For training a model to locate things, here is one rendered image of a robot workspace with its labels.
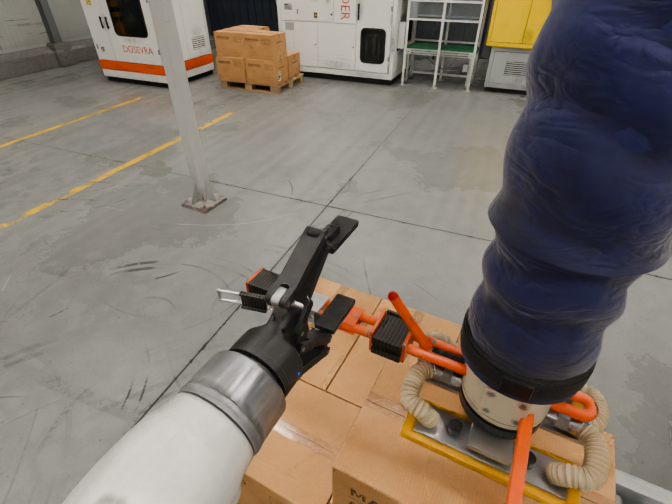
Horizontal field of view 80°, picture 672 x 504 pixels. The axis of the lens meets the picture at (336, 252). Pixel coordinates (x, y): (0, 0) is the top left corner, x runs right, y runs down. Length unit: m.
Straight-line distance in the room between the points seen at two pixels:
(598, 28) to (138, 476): 0.55
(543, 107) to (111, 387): 2.47
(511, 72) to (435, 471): 7.36
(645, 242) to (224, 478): 0.51
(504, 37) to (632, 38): 7.37
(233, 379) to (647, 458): 2.37
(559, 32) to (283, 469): 1.38
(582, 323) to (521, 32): 7.30
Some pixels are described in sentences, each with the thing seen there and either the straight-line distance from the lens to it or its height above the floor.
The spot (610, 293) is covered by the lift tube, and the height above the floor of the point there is 1.55.
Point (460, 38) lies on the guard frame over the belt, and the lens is 8.48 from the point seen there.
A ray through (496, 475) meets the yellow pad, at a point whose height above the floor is 1.12.
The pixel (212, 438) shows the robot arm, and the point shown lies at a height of 1.62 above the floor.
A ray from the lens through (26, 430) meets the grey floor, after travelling 2.70.
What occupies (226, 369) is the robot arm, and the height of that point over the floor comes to 1.62.
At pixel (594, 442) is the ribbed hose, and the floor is 1.19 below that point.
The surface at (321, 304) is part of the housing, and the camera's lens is 0.97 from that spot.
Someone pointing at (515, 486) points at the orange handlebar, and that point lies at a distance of 0.79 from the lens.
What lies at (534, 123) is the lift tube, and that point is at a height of 1.76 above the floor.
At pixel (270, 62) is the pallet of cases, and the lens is 7.45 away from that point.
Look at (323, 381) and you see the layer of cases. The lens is 1.69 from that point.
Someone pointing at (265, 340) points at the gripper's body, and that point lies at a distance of 0.41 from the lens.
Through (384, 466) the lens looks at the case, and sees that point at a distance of 1.08.
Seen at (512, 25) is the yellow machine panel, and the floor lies 1.04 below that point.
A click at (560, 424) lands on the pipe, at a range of 0.96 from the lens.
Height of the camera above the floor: 1.92
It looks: 37 degrees down
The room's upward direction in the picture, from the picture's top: straight up
